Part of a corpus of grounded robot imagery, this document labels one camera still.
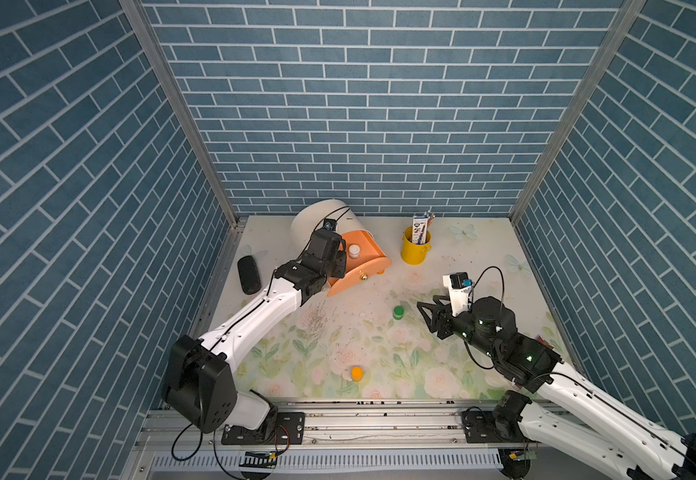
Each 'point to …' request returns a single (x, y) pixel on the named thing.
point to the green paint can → (398, 312)
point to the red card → (544, 342)
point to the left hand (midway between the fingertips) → (344, 255)
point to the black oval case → (248, 275)
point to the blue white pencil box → (419, 230)
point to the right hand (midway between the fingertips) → (429, 302)
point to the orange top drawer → (371, 262)
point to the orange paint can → (356, 373)
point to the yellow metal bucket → (414, 253)
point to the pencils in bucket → (430, 216)
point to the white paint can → (354, 251)
